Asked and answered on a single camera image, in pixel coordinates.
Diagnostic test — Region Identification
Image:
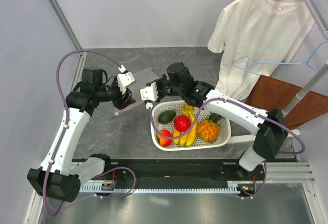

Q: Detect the clear zip top bag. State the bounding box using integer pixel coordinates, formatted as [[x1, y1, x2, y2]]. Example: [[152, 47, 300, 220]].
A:
[[114, 68, 159, 116]]

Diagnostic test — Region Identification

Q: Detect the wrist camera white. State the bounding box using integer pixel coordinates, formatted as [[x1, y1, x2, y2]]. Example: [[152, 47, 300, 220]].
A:
[[140, 83, 158, 109], [117, 65, 136, 94]]

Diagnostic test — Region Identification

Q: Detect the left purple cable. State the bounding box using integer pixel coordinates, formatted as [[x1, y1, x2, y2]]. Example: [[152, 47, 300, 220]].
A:
[[42, 49, 124, 218]]

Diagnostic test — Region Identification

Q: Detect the brown cloth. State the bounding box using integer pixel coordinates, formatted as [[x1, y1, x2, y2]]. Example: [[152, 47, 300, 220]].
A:
[[245, 75, 327, 130]]

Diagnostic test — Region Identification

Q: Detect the red apple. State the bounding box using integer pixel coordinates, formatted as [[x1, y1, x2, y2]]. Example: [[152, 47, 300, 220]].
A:
[[174, 115, 191, 133]]

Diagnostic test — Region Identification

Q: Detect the silver clothes rack pole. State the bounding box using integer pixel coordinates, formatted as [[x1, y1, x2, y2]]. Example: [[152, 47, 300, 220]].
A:
[[282, 62, 327, 117]]

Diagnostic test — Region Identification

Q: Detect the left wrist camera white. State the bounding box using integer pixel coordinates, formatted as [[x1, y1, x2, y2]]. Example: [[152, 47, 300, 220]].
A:
[[117, 65, 136, 94]]

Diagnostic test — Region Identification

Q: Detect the red orange peach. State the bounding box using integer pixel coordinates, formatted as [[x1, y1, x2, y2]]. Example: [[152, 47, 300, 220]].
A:
[[157, 129, 172, 148]]

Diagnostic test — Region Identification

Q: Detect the white perforated plastic basket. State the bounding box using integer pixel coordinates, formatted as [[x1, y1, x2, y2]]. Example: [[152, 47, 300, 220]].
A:
[[150, 100, 231, 151]]

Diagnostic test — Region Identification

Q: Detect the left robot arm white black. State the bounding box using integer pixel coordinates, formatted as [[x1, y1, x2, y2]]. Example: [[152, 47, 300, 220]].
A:
[[27, 68, 135, 202]]

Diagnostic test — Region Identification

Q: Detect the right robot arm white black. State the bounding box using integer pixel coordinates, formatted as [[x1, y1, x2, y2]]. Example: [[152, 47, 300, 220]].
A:
[[149, 63, 288, 180]]

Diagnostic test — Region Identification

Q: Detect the white t-shirt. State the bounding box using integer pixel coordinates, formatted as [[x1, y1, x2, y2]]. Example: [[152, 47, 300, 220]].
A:
[[208, 0, 314, 100]]

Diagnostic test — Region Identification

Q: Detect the white cable duct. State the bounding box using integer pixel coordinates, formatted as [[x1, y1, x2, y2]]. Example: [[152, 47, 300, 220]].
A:
[[80, 181, 255, 194]]

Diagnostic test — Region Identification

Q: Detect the aluminium frame post left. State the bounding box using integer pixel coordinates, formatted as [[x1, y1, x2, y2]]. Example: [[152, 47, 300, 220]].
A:
[[48, 0, 82, 49]]

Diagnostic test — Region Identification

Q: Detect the orange toy pineapple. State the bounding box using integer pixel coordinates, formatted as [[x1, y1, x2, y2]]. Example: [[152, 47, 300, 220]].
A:
[[196, 112, 223, 143]]

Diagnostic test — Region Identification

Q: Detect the green avocado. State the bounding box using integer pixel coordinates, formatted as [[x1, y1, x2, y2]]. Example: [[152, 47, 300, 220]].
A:
[[158, 110, 176, 124]]

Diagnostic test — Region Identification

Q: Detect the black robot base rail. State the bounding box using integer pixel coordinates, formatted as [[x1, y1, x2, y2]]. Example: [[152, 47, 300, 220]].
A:
[[91, 159, 264, 189]]

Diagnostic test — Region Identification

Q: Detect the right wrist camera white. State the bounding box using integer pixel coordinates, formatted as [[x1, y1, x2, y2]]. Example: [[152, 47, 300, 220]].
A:
[[140, 83, 158, 109]]

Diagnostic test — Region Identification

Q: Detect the blue clothes hanger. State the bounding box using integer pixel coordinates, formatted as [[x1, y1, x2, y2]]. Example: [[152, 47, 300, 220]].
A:
[[232, 40, 327, 76]]

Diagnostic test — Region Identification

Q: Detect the yellow banana bunch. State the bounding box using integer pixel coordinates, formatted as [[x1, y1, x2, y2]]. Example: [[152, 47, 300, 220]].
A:
[[173, 104, 197, 146]]

